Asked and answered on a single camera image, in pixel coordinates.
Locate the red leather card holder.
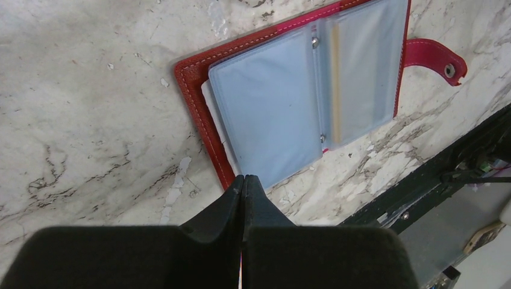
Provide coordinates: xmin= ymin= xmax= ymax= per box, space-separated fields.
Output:
xmin=174 ymin=0 xmax=468 ymax=188

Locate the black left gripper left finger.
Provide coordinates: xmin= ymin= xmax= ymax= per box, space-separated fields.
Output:
xmin=1 ymin=176 xmax=244 ymax=288

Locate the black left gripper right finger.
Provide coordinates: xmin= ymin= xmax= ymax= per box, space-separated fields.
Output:
xmin=242 ymin=175 xmax=418 ymax=288

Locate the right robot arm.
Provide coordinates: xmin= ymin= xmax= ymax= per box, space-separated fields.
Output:
xmin=499 ymin=200 xmax=511 ymax=226

